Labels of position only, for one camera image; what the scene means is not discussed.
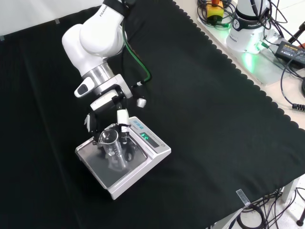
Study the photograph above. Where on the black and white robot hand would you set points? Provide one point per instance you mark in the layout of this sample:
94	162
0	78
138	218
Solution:
102	102

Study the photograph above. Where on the white electronic balance steel pan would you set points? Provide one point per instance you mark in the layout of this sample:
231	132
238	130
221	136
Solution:
143	162

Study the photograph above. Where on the black tripod leg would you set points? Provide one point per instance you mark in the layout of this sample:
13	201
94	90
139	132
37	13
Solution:
296	32

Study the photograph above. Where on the clear tape strip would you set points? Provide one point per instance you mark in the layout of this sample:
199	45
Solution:
243	197

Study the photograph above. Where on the clear glass beaker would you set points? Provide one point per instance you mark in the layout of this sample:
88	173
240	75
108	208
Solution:
112	145

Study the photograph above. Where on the grey tape piece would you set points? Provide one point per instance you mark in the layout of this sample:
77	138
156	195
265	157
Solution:
2	38
57	21

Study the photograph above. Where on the black table cloth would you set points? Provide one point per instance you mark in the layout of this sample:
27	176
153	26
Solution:
202	119

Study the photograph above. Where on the white table leg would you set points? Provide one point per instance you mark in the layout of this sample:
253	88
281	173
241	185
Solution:
290	189

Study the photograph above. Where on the yellow stop button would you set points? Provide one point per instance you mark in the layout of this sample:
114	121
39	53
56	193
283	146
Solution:
214	10

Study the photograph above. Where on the black power adapter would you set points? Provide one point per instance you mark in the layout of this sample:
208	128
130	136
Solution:
291	51

